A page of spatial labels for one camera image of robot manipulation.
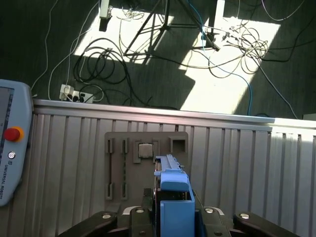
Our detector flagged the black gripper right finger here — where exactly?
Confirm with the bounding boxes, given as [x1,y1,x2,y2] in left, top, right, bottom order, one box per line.
[199,207,301,237]

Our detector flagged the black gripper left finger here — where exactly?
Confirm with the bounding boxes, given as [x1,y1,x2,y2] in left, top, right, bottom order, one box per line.
[58,188,155,237]

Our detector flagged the hard disk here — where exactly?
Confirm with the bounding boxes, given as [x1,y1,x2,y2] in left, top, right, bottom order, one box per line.
[153,154,207,237]

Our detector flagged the grey parts rack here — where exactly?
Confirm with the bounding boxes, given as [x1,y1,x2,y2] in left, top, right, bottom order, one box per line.
[104,131,190,213]

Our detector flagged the silver CPU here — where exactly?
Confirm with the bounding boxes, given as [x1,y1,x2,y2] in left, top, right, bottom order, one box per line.
[138,143,154,158]

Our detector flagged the white power strip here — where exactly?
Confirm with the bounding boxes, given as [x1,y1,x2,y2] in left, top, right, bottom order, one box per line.
[59,83,96,104]

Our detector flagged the pale blue teach pendant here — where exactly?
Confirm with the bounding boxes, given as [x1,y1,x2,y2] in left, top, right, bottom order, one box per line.
[0,79,34,207]

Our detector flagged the black tripod stand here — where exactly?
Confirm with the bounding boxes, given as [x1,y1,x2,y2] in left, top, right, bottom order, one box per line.
[122,0,221,57]

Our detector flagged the white table leg black foot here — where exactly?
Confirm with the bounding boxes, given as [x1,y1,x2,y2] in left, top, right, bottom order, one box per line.
[98,0,112,32]

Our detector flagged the blue floor cable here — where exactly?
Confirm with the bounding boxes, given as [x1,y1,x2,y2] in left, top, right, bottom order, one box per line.
[187,0,255,116]

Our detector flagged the black cable coil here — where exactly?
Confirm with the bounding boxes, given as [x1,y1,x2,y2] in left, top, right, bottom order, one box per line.
[73,37,154,109]

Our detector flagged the grey cable tangle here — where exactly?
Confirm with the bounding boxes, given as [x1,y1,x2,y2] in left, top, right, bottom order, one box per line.
[209,18,270,79]

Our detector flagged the white floor cable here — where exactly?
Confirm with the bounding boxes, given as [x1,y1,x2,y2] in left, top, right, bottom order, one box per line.
[30,0,60,98]

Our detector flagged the thin cable tangle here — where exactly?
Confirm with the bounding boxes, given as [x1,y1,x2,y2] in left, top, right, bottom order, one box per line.
[120,6,146,22]

